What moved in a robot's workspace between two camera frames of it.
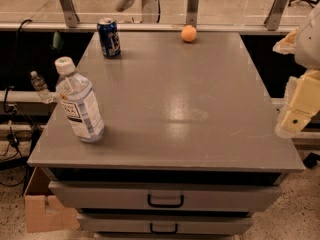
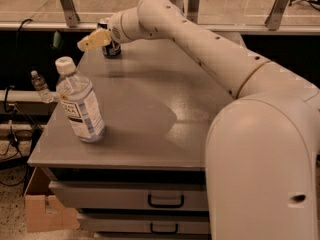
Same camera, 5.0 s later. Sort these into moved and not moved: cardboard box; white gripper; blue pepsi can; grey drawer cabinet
Moved: white gripper
Not moved: grey drawer cabinet; blue pepsi can; cardboard box
